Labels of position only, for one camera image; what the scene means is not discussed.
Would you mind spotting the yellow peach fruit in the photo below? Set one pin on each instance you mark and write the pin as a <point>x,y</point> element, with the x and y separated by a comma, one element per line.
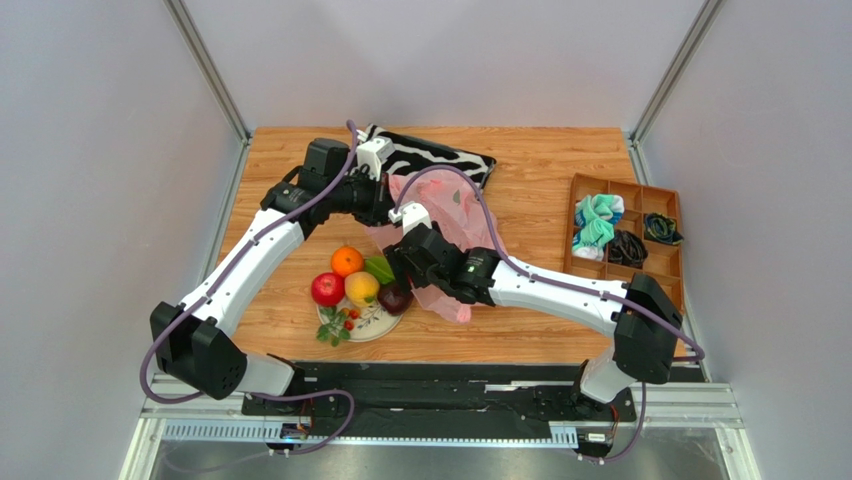
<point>362,289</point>

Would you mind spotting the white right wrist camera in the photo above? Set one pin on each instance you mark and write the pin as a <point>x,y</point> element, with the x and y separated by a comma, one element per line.
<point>409,216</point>

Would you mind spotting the white floral plate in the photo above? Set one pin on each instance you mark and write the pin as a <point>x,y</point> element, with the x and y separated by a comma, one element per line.
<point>346,322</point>

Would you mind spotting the red apple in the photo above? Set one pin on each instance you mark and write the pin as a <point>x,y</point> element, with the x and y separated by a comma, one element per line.
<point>327,289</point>

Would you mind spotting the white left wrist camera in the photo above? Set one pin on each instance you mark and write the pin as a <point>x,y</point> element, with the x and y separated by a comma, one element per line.
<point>371,155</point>

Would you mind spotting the teal and white socks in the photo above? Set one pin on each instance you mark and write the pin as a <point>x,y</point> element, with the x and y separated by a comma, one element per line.
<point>595,217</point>

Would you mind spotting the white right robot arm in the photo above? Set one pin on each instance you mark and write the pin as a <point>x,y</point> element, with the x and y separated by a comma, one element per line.
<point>640,320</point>

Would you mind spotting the dark blue patterned socks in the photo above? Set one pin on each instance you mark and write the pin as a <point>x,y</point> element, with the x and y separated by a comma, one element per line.
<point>661,229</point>

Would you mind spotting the zebra striped cloth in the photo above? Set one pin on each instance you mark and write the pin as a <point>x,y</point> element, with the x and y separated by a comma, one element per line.
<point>413,154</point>

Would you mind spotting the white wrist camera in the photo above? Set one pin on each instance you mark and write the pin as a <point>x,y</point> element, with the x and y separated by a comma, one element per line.
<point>371,155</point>
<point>409,216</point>

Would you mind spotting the green star fruit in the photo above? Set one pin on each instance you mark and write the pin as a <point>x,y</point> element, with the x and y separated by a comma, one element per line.
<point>379,267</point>

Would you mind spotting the aluminium frame rail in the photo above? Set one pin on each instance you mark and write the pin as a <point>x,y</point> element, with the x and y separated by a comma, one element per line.
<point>690,430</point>

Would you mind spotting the orange fruit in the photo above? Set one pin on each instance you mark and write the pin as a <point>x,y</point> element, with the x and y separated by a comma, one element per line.
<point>346,261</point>

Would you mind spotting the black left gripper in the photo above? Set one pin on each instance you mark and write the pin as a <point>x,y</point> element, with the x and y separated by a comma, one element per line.
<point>381,199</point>

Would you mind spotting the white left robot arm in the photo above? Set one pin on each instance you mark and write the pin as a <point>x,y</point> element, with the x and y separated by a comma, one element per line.
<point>192,339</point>

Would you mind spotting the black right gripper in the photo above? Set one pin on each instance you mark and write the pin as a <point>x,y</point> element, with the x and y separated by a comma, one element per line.
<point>405,267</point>

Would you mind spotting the black rolled socks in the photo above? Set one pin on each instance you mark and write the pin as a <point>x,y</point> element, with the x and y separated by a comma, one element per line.
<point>627,249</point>

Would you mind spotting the pink printed plastic bag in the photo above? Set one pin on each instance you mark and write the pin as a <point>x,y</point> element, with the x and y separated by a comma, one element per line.
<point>453,205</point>

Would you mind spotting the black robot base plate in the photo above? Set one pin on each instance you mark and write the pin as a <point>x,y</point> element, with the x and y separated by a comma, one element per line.
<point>459,401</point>

